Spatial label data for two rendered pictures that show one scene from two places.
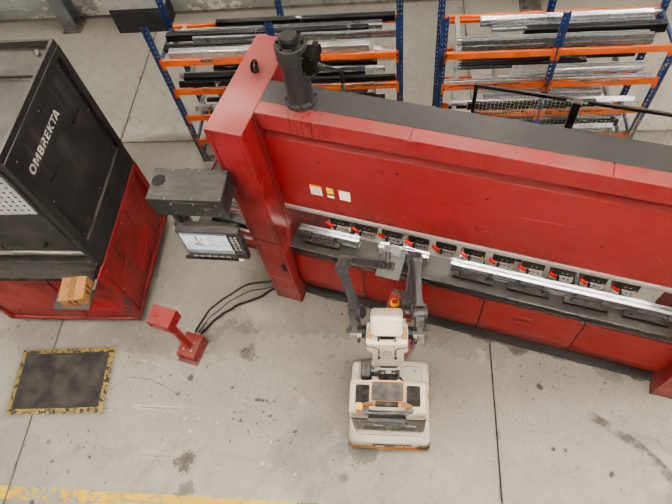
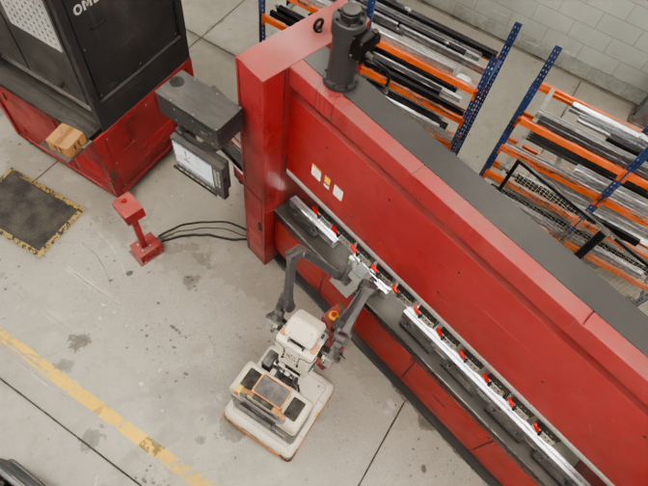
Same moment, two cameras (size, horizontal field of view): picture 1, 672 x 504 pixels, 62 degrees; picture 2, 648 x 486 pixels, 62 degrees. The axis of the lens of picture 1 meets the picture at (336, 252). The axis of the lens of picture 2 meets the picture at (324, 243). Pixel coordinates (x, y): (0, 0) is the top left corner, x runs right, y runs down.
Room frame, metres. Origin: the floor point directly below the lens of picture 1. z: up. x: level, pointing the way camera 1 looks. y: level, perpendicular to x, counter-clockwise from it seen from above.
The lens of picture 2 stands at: (0.29, -0.42, 4.49)
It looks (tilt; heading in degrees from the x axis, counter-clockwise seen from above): 61 degrees down; 9
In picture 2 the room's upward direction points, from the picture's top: 11 degrees clockwise
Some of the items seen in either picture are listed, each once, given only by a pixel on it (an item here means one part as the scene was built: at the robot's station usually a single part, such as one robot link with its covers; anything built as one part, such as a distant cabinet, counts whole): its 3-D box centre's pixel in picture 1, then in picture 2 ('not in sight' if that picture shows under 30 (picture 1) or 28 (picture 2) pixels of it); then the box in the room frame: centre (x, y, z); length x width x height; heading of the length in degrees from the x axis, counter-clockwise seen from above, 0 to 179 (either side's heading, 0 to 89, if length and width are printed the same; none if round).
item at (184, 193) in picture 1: (206, 220); (204, 143); (2.34, 0.85, 1.53); 0.51 x 0.25 x 0.85; 74
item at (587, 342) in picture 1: (472, 304); (407, 358); (1.77, -1.01, 0.42); 3.00 x 0.21 x 0.83; 62
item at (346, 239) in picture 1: (330, 235); (313, 221); (2.39, 0.02, 0.92); 0.50 x 0.06 x 0.10; 62
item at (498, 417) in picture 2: (585, 304); (503, 422); (1.40, -1.67, 0.89); 0.30 x 0.05 x 0.03; 62
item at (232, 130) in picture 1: (283, 191); (296, 157); (2.74, 0.31, 1.15); 0.85 x 0.25 x 2.30; 152
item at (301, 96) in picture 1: (308, 67); (358, 51); (2.49, -0.06, 2.54); 0.33 x 0.25 x 0.47; 62
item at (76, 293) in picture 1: (72, 291); (64, 138); (2.29, 2.05, 1.04); 0.30 x 0.26 x 0.12; 76
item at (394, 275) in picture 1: (391, 262); (350, 278); (1.99, -0.39, 1.00); 0.26 x 0.18 x 0.01; 152
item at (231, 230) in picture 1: (214, 238); (203, 164); (2.24, 0.82, 1.42); 0.45 x 0.12 x 0.36; 74
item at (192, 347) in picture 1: (177, 333); (137, 229); (2.05, 1.45, 0.41); 0.25 x 0.20 x 0.83; 152
